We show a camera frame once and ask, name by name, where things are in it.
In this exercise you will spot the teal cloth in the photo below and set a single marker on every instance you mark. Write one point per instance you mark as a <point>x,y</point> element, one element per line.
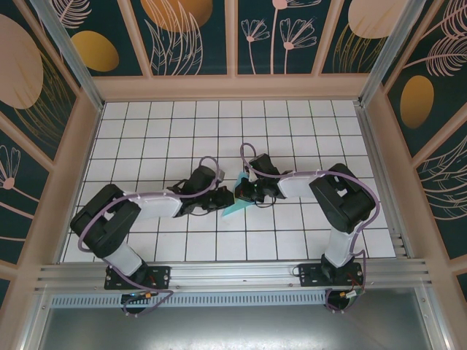
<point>233,210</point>

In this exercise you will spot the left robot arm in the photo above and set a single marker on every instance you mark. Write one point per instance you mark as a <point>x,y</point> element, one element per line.
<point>157,206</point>

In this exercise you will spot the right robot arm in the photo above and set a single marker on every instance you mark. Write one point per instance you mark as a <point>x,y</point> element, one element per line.
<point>299,186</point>

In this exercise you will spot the grey metal sheet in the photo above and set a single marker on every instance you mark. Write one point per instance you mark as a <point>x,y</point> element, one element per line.
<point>233,328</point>

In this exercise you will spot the small circuit board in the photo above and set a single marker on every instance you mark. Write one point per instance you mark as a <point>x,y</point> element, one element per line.
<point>352,294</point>
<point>140,296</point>

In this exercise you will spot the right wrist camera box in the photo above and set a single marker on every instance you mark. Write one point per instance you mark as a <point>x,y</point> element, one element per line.
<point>250,175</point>

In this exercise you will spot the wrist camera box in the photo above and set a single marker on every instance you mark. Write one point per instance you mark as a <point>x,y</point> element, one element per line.
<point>250,175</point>
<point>221,175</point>

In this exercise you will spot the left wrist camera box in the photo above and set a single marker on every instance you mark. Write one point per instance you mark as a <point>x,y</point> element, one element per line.
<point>221,175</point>

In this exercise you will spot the aluminium front mounting rail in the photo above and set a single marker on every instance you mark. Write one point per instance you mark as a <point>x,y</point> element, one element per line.
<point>233,273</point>

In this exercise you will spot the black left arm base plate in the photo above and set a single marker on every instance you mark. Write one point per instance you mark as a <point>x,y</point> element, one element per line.
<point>160,277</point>

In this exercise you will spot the aluminium side rail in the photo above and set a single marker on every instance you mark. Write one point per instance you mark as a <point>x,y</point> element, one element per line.
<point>379,175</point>

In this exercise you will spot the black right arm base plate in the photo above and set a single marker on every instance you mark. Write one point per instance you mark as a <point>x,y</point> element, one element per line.
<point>310,277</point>

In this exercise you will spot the aluminium corner post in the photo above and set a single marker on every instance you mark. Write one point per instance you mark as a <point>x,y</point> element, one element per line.
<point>390,47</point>
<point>69,51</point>

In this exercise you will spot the aluminium frame profile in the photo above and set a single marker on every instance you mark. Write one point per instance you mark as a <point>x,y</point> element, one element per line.
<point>436,321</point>
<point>34,328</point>

